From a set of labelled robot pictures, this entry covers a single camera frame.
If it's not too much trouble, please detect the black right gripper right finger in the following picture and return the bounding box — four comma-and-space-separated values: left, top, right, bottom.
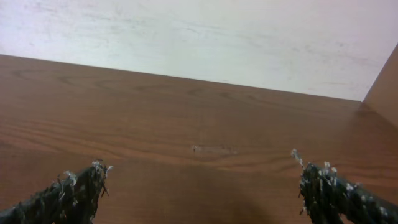
291, 149, 397, 224

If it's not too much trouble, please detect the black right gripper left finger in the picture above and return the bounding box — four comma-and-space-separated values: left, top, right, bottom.
1, 160, 113, 224

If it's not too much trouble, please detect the brown cardboard side panel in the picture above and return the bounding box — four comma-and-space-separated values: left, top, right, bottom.
364, 45, 398, 127

